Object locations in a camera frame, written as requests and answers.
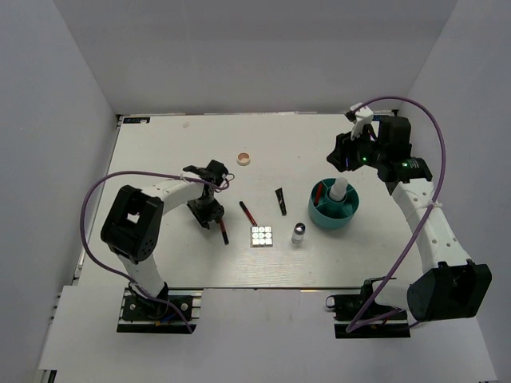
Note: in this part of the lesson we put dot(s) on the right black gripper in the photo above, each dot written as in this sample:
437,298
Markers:
343,151

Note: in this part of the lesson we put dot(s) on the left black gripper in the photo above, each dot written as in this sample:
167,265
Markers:
216,212

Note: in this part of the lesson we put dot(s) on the red lip gloss black cap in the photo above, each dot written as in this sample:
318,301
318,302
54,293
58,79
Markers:
224,232

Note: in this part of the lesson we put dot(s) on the clear eyeshadow palette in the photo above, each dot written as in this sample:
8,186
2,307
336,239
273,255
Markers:
262,236

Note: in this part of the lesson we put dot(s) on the white lotion bottle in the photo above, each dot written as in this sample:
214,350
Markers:
338,190

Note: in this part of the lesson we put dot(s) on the black squeeze tube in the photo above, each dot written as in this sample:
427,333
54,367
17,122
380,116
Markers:
281,201

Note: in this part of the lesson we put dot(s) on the red lip gloss tube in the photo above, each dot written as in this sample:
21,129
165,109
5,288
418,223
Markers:
318,194

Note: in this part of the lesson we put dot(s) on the clear bottle black cap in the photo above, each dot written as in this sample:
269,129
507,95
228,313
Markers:
298,233

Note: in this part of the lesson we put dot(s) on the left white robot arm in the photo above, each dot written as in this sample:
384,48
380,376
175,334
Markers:
132,227

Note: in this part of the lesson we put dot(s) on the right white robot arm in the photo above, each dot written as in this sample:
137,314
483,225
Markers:
452,285

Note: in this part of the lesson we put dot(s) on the teal round organizer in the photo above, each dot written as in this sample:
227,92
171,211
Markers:
330,215

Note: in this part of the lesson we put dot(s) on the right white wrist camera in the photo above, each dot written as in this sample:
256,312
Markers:
359,115

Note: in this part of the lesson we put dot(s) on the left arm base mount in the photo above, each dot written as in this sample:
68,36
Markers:
138,317

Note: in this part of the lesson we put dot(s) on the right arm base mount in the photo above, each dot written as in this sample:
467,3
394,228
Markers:
382,326

